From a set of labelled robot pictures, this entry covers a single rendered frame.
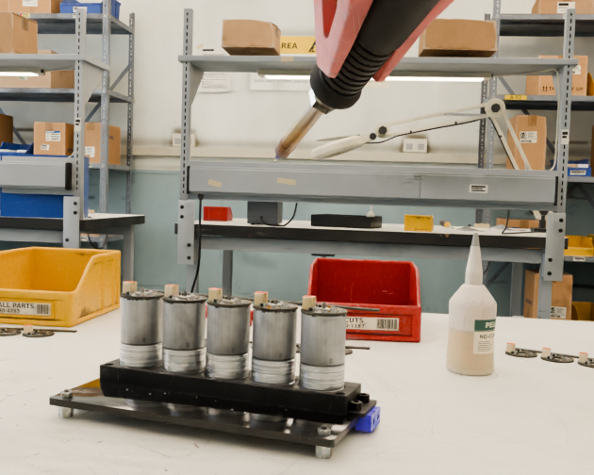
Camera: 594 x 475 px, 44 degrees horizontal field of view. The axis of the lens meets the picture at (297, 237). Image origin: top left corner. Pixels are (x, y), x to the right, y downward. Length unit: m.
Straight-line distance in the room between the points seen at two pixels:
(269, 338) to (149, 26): 4.77
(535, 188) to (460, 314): 2.14
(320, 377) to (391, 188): 2.24
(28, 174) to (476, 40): 1.70
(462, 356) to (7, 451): 0.31
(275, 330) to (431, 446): 0.10
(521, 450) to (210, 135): 4.58
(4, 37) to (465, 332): 2.71
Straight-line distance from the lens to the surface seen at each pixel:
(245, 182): 2.67
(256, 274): 4.85
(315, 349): 0.39
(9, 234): 3.06
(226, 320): 0.41
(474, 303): 0.53
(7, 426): 0.42
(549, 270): 2.71
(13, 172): 2.97
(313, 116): 0.36
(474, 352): 0.54
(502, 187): 2.65
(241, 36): 2.79
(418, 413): 0.44
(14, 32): 3.10
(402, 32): 0.30
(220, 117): 4.91
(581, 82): 4.42
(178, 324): 0.42
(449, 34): 2.74
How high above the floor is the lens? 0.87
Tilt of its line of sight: 3 degrees down
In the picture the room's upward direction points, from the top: 2 degrees clockwise
